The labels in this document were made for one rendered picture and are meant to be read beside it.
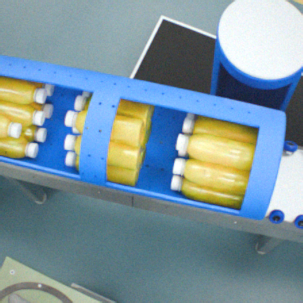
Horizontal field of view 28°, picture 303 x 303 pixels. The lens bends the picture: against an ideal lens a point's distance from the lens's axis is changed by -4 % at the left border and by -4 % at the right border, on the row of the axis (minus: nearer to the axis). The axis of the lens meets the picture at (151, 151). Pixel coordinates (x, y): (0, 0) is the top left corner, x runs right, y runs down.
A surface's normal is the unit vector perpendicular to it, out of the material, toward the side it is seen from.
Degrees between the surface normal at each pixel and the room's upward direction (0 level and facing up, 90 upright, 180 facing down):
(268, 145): 3
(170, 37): 0
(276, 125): 27
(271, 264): 0
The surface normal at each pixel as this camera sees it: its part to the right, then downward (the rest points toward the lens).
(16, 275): -0.05, -0.23
